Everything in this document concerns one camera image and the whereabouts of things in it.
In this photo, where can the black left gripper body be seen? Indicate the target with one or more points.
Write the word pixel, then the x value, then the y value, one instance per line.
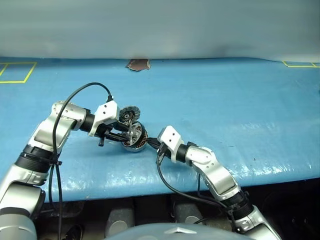
pixel 107 131

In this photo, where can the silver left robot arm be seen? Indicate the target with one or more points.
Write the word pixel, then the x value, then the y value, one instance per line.
pixel 47 135

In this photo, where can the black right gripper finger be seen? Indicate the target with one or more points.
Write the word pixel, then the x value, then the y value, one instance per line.
pixel 153 143

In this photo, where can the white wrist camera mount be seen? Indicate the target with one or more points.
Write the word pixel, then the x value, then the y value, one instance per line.
pixel 171 138
pixel 106 112

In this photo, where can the grey rounded cylinder shape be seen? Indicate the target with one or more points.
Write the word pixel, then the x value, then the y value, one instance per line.
pixel 188 213
pixel 118 221

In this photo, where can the blue plastic table cover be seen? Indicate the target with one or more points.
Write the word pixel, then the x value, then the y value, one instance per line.
pixel 225 105

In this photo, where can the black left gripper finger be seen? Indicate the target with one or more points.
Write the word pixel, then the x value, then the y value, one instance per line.
pixel 117 138
pixel 123 130

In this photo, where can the silver spoked motor cover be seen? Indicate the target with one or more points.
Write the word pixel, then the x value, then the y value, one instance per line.
pixel 135 131

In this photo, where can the grey robot torso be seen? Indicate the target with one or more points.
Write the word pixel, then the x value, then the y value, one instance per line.
pixel 155 233

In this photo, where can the round silver motor rotor disc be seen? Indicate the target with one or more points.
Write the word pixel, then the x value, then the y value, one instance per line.
pixel 130 114

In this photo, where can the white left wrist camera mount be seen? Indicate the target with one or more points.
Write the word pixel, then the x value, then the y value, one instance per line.
pixel 106 112

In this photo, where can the motor stator with copper windings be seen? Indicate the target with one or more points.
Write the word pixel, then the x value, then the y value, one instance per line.
pixel 137 146

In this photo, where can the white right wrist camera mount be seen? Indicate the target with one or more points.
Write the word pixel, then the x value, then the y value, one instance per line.
pixel 171 138

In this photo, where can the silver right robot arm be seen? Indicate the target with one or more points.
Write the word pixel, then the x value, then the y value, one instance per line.
pixel 217 172

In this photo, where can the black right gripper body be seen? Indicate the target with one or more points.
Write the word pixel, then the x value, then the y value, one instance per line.
pixel 161 153

